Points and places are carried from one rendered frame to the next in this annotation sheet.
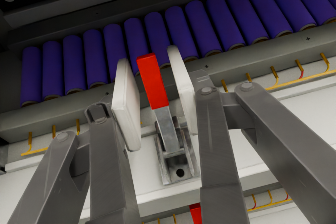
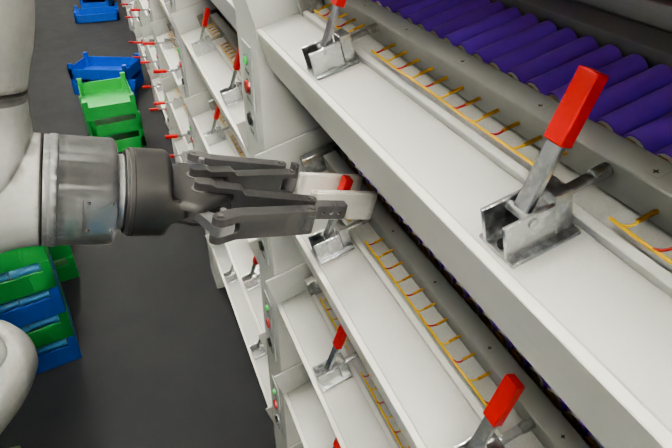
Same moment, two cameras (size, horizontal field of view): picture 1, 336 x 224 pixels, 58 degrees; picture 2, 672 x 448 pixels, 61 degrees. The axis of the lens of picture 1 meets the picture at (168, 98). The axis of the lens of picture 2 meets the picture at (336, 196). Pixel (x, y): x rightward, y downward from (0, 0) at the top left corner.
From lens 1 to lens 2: 0.47 m
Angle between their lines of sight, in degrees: 52
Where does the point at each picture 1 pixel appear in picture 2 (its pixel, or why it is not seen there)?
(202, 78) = (335, 204)
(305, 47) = (425, 281)
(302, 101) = (392, 307)
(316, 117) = (379, 317)
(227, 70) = (392, 243)
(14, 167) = not seen: hidden behind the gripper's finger
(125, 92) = (316, 176)
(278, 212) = (382, 431)
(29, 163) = not seen: hidden behind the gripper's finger
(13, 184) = not seen: hidden behind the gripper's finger
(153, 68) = (343, 185)
